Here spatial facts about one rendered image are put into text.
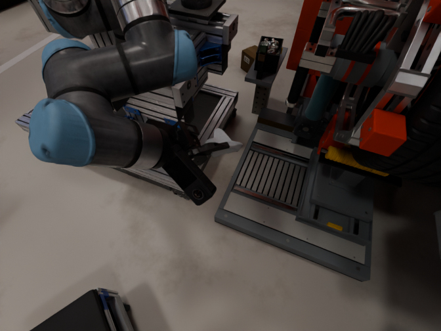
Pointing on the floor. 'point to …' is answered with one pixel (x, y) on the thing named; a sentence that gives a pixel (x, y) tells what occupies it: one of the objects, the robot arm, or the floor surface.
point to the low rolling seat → (90, 314)
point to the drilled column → (260, 98)
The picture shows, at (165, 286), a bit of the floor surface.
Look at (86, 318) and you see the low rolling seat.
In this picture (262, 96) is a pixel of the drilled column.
